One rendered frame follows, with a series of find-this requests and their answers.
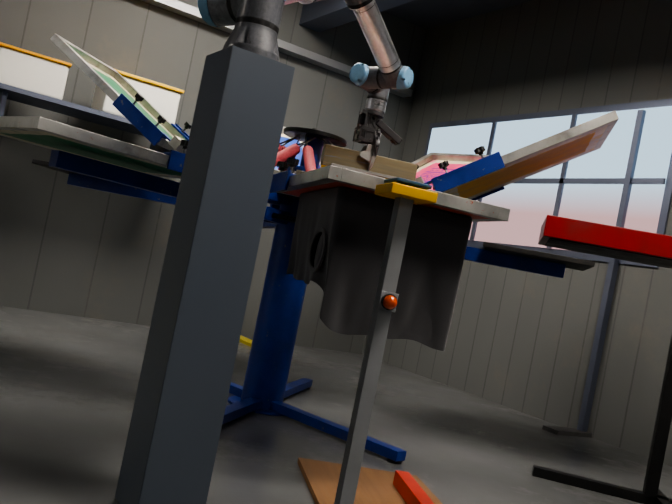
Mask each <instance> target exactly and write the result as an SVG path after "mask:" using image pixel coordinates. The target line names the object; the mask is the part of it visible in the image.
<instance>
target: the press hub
mask: <svg viewBox="0 0 672 504"><path fill-rule="evenodd" d="M283 133H284V134H285V135H286V136H288V137H290V138H293V137H296V136H298V135H301V136H300V137H298V138H296V139H295V140H298V139H299V138H300V140H299V141H301V142H304V141H305V135H306V138H307V141H308V140H310V139H312V138H314V137H317V138H315V139H314V140H312V141H310V142H308V143H307V144H308V146H311V147H312V148H313V152H314V158H315V164H316V169H318V168H319V164H320V159H321V154H322V149H323V144H324V145H325V144H327V143H325V142H324V141H323V140H322V139H324V140H326V141H327V142H328V143H329V141H331V143H333V145H334V146H338V147H345V146H347V141H346V140H345V139H343V138H341V137H339V136H337V135H334V134H331V133H327V132H323V131H322V130H321V129H317V128H312V129H309V128H302V127H286V128H284V131H283ZM329 144H330V143H329ZM297 169H298V170H302V171H305V166H304V159H303V153H302V158H301V163H300V166H295V168H293V171H296V170H297ZM277 194H279V195H282V196H286V197H289V198H292V202H291V205H282V204H280V208H279V210H283V211H286V212H289V216H288V215H283V214H277V213H272V218H276V219H280V220H283V221H287V225H284V224H278V223H276V228H275V233H274V238H273V243H272V248H271V252H270V257H269V262H268V267H267V272H266V277H265V282H264V287H263V292H262V297H261V302H260V307H259V311H258V316H257V321H256V326H255V331H254V336H253V341H252V346H251V351H250V356H249V361H248V366H247V370H246V375H245V380H244V385H243V390H242V395H241V397H238V396H231V397H229V398H228V400H227V401H228V403H229V404H233V403H236V402H239V401H241V400H244V399H247V398H250V397H252V398H256V399H260V400H262V405H261V408H260V409H258V410H255V411H253V412H254V413H259V414H265V415H273V416H284V415H282V414H279V413H277V412H274V411H272V410H270V406H271V402H272V401H275V402H279V401H281V402H283V400H284V395H285V390H286V385H287V380H288V375H289V370H290V365H291V360H292V355H293V350H294V345H295V340H296V335H297V331H298V326H299V321H300V316H301V311H302V306H303V301H304V296H305V291H306V286H307V284H306V283H305V282H304V281H302V280H296V279H295V278H294V277H293V274H286V273H287V268H288V263H289V257H290V250H291V244H292V237H293V231H294V226H295V220H296V215H297V209H298V204H299V197H295V196H290V195H286V194H282V193H277Z"/></svg>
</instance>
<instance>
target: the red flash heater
mask: <svg viewBox="0 0 672 504"><path fill-rule="evenodd" d="M538 244H539V245H544V246H549V247H554V248H560V249H565V250H571V251H576V252H582V253H587V254H593V255H598V256H604V257H609V258H615V259H620V260H626V261H631V262H637V263H643V264H648V265H654V266H659V267H665V268H671V269H672V236H669V235H663V234H658V233H652V232H646V231H640V230H634V229H628V228H623V227H617V226H611V225H605V224H599V223H593V222H588V221H582V220H576V219H570V218H564V217H558V216H553V215H547V216H546V218H545V220H544V222H543V224H542V226H541V231H540V236H539V241H538Z"/></svg>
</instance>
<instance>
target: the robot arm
mask: <svg viewBox="0 0 672 504"><path fill-rule="evenodd" d="M318 1H323V0H198V9H199V12H200V15H201V17H202V19H203V20H204V21H205V22H206V23H207V24H208V25H210V26H215V27H221V26H234V29H233V31H232V32H231V34H230V36H229V37H228V39H227V41H226V43H225V44H224V46H223V49H225V48H228V47H230V46H233V45H234V46H236V47H239V48H242V49H245V50H247V51H250V52H253V53H256V54H259V55H261V56H264V57H267V58H270V59H272V60H275V61H278V62H279V50H278V41H277V37H278V32H279V28H280V23H281V18H282V13H283V8H284V5H287V4H291V3H295V2H299V3H301V4H311V3H314V2H318ZM344 1H345V2H346V4H347V6H348V8H349V9H351V10H353V12H354V14H355V16H356V18H357V20H358V23H359V25H360V27H361V29H362V32H363V34H364V36H365V38H366V40H367V43H368V45H369V47H370V49H371V52H372V54H373V56H374V58H375V60H376V63H377V65H378V67H369V66H367V65H366V64H363V63H357V64H355V65H354V66H353V67H352V68H351V70H350V73H349V77H350V80H351V81H352V82H353V83H354V84H355V85H356V86H359V87H361V88H362V89H364V90H366V91H367V92H368V95H367V100H366V105H365V110H364V109H363V110H362V111H361V110H360V113H359V117H358V122H357V127H355V130H354V135H353V140H352V141H354V142H358V143H360V144H367V146H363V148H362V151H361V152H360V157H361V158H363V159H364V160H366V161H368V162H369V164H368V169H367V171H369V170H370V169H371V168H372V167H373V164H374V162H375V159H376V156H377V153H378V149H379V145H380V139H381V133H382V134H383V135H384V136H385V137H386V138H387V139H388V140H389V141H391V143H392V144H394V145H398V144H400V143H401V141H402V138H401V137H399V135H397V134H396V133H395V132H394V131H393V130H392V129H391V128H390V127H388V126H387V125H386V124H385V123H384V122H383V121H382V120H381V119H383V118H384V114H385V110H386V105H387V101H388V96H389V91H390V89H397V90H399V89H408V88H409V87H410V86H411V85H412V83H413V79H414V74H413V71H412V69H411V68H410V67H406V66H402V63H401V61H400V59H399V56H398V54H397V51H396V49H395V47H394V44H393V42H392V40H391V37H390V35H389V32H388V30H387V28H386V25H385V23H384V20H383V18H382V16H381V13H380V11H379V9H378V6H377V4H376V1H375V0H344ZM378 119H379V120H378ZM355 131H356V132H355ZM354 136H355V138H354Z"/></svg>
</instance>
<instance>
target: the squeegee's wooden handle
mask: <svg viewBox="0 0 672 504"><path fill-rule="evenodd" d="M331 163H335V164H339V165H344V166H348V167H353V168H358V169H362V170H367V169H368V164H369V162H368V161H366V160H364V159H363V158H361V157H360V151H356V150H351V149H347V148H343V147H338V146H334V145H329V144H325V145H324V147H323V153H322V158H321V164H320V165H326V166H329V165H331ZM417 167H418V166H417V164H414V163H409V162H405V161H400V160H396V159H391V158H387V157H383V156H378V155H377V156H376V159H375V162H374V164H373V167H372V168H371V169H370V170H369V171H371V172H376V173H380V174H385V175H390V176H394V177H399V178H404V179H408V180H412V181H415V179H416V173H417Z"/></svg>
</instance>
